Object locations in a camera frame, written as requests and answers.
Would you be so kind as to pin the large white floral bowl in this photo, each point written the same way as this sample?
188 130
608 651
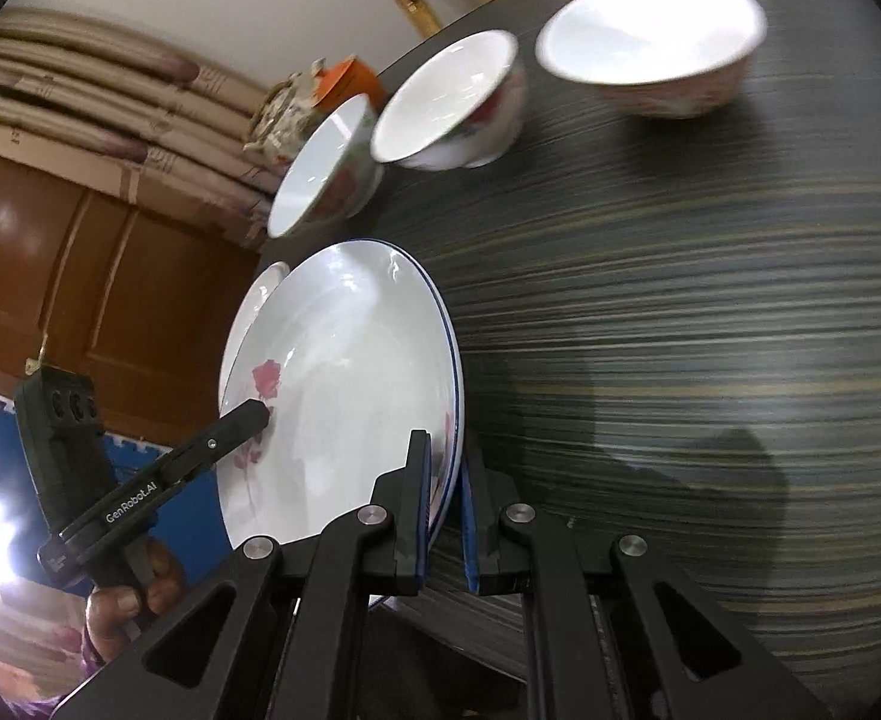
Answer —
650 37

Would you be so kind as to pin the medium white floral bowl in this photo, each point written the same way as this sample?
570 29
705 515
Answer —
448 101

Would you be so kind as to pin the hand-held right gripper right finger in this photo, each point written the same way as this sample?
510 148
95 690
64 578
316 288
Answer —
472 532

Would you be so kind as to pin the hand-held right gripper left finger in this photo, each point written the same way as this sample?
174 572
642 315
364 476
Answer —
418 517

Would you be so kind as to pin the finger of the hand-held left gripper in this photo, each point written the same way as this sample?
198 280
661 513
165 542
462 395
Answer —
223 435

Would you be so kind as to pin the blue-rimmed floral white plate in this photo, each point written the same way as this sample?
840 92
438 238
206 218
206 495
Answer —
335 360

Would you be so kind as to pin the person's left hand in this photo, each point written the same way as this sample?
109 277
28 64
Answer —
118 604

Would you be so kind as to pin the small white floral bowl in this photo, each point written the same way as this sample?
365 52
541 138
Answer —
324 165

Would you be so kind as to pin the beige patterned curtain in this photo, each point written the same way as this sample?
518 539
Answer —
73 90

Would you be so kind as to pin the orange lidded tea cup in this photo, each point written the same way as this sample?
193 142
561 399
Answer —
350 79

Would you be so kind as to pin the brown wooden door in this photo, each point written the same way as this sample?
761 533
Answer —
110 277

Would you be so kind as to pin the floral ceramic teapot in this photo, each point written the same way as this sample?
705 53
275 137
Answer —
290 116

